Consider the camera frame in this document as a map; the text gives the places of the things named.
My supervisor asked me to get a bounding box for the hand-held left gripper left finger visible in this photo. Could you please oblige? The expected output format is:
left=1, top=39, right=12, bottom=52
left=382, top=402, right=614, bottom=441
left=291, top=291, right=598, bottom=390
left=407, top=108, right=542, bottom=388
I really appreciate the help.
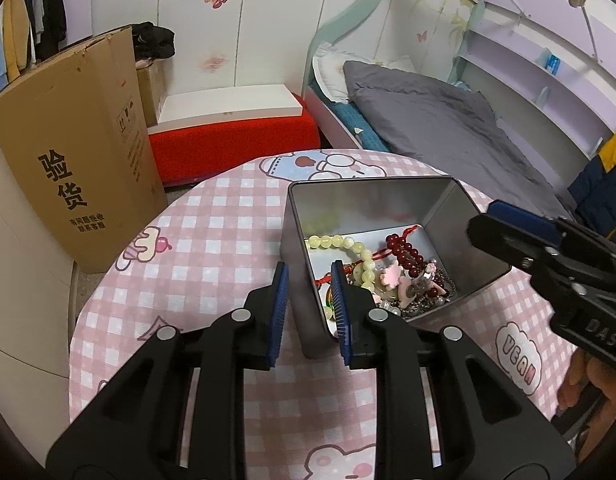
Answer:
left=45, top=261, right=290, bottom=480

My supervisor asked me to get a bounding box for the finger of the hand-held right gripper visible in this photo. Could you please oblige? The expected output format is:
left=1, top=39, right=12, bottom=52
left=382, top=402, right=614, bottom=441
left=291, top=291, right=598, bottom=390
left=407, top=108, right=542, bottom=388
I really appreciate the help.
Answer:
left=488, top=201, right=616, bottom=271
left=466, top=214, right=604, bottom=311

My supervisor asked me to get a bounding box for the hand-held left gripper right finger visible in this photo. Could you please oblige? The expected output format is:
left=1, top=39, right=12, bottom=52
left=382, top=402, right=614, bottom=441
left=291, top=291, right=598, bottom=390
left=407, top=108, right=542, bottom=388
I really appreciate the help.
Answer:
left=331, top=260, right=576, bottom=480

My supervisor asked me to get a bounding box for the pink flower charm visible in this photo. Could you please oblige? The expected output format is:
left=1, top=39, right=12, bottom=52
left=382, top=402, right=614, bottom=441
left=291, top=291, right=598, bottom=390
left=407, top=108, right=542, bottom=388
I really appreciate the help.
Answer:
left=380, top=262, right=406, bottom=291

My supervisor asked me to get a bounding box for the pale green bead bracelet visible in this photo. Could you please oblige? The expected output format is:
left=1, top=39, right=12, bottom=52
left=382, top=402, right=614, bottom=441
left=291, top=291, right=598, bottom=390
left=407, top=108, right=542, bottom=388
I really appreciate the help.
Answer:
left=306, top=232, right=376, bottom=291

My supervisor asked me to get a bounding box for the silver chain necklace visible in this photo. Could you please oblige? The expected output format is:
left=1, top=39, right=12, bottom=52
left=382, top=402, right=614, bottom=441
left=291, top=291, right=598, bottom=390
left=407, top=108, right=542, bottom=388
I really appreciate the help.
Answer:
left=398, top=265, right=459, bottom=318

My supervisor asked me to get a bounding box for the dark red bead bracelet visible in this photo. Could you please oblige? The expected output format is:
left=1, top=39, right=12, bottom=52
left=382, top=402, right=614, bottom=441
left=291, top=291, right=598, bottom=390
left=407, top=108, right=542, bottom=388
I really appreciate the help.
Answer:
left=373, top=226, right=427, bottom=279

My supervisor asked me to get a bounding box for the silver metal tin box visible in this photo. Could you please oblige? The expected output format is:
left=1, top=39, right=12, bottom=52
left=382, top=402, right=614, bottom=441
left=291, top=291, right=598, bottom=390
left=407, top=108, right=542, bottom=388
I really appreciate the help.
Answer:
left=280, top=176, right=513, bottom=359

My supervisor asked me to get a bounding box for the person's right hand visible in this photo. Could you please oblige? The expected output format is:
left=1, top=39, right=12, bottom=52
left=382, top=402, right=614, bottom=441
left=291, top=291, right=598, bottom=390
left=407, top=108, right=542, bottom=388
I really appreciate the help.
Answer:
left=558, top=347, right=616, bottom=441

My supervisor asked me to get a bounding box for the navy and yellow jacket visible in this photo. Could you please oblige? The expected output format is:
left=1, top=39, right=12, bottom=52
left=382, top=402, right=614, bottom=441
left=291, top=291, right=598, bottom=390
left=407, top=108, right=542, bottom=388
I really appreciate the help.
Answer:
left=568, top=125, right=616, bottom=251

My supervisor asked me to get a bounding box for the grey quilt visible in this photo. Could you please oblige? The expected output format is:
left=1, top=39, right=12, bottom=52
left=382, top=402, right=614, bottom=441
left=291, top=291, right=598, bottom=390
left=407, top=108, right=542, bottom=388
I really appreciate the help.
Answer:
left=343, top=60, right=579, bottom=221

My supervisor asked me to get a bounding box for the small blue box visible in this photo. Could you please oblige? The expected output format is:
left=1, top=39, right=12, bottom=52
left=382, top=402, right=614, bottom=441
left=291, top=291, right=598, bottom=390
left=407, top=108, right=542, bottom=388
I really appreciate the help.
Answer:
left=540, top=50, right=564, bottom=75

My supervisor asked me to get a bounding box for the purple bedside shelf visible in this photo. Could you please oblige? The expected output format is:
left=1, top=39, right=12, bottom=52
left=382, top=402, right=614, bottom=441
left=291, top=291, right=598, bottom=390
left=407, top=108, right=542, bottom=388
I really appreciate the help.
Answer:
left=455, top=0, right=616, bottom=161

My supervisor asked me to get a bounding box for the red cloth seat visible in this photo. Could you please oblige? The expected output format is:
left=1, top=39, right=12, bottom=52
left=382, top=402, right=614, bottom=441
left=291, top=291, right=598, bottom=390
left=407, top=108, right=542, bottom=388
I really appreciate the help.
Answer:
left=148, top=92, right=323, bottom=188

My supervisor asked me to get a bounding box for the teal knitted blanket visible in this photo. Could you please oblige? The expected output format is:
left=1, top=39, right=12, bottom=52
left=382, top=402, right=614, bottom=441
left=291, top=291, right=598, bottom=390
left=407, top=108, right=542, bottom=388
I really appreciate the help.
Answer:
left=325, top=101, right=391, bottom=153

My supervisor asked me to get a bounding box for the white flat board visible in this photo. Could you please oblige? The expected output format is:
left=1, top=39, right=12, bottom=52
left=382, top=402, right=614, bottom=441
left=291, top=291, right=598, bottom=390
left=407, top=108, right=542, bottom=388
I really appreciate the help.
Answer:
left=157, top=85, right=305, bottom=128

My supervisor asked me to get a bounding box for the white pillow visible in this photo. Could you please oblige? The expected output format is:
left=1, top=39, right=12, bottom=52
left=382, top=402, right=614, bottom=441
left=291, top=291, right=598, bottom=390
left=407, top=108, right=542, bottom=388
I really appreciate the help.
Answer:
left=312, top=42, right=413, bottom=103

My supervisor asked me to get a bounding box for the small cardboard box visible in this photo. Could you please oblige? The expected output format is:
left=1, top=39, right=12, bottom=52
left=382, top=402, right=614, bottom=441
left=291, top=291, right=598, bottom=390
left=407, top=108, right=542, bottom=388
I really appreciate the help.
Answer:
left=136, top=57, right=167, bottom=128

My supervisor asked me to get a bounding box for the large cardboard box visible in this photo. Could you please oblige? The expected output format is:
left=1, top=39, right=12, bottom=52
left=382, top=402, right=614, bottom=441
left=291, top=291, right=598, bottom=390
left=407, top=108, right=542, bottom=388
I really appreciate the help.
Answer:
left=0, top=26, right=169, bottom=274

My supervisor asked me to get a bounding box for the mint green bed headboard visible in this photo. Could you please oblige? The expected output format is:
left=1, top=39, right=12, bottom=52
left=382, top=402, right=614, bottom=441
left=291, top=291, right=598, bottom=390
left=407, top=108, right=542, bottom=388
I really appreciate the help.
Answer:
left=305, top=0, right=403, bottom=61

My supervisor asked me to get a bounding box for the black clothing bundle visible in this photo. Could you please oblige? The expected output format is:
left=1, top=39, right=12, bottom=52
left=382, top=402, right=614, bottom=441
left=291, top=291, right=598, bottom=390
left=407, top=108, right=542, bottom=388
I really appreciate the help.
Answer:
left=132, top=21, right=176, bottom=61

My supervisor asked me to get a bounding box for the row of hanging clothes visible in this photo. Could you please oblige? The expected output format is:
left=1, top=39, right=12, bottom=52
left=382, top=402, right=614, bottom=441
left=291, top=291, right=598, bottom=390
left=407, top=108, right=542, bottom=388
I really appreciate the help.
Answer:
left=0, top=0, right=68, bottom=101

